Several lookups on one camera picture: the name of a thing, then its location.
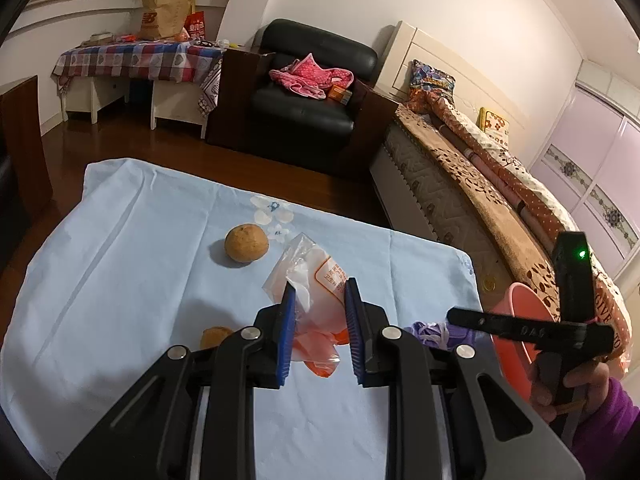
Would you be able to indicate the orange dotted quilt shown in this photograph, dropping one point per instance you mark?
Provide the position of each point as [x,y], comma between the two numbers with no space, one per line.
[530,195]

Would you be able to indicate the colourful patterned pillow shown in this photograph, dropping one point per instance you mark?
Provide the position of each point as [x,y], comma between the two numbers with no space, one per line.
[432,82]

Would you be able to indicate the person's right hand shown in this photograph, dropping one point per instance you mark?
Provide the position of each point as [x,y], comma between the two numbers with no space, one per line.
[590,385]

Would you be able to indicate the brown leaf pattern blanket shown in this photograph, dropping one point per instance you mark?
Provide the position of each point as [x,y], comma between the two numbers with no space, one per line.
[480,200]

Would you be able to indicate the black leather armchair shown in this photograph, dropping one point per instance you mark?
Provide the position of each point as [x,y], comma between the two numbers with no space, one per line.
[300,110]

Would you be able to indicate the clear plastic bag orange print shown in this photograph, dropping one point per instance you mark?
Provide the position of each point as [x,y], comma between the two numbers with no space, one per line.
[320,270]

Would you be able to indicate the dark wooden furniture panel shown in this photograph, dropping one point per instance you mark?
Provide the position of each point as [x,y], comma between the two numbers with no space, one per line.
[25,145]

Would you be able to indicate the red plastic bag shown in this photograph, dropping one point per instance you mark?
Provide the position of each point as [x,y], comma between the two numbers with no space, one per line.
[196,26]

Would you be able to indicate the yellow flower pillow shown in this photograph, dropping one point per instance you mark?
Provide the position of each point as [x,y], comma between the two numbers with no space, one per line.
[492,125]

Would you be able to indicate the white bed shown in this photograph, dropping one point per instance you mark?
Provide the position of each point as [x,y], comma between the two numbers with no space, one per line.
[415,180]

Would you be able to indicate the pink plastic bucket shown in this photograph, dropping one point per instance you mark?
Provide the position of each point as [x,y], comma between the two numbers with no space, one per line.
[515,357]

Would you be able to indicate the pink clothes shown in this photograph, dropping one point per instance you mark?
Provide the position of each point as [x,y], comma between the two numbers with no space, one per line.
[310,77]

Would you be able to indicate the brown potato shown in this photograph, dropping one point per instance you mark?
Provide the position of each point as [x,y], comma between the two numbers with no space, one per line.
[215,337]
[246,244]

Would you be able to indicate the lilac sliding door wardrobe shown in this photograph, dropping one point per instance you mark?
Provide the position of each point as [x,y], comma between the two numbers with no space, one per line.
[595,175]

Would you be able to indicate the brown paper bag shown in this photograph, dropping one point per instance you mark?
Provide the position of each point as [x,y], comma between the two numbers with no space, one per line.
[162,17]

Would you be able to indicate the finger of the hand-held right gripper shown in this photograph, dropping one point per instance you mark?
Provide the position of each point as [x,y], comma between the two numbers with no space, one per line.
[490,324]

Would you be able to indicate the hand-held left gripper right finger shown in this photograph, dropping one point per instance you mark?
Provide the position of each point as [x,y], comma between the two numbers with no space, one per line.
[353,332]

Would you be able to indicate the small orange box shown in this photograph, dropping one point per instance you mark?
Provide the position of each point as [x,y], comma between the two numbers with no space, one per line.
[339,93]

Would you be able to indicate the checkered tablecloth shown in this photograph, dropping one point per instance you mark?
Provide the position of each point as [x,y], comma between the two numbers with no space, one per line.
[130,60]

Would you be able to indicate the light blue floral cloth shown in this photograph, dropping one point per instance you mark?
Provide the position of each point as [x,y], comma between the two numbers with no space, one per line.
[150,240]

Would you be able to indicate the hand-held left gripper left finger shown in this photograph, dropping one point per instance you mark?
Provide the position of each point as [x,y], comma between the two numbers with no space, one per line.
[286,337]

